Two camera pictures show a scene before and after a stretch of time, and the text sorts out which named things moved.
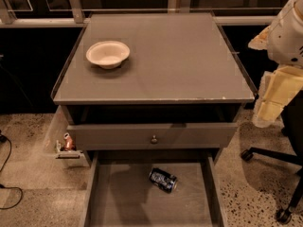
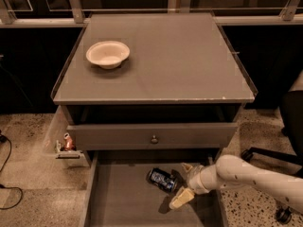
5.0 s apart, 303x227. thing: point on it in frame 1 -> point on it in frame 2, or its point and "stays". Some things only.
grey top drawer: (152, 136) stays
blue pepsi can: (163, 180) stays
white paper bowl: (108, 54) stays
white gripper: (286, 39) -> (194, 181)
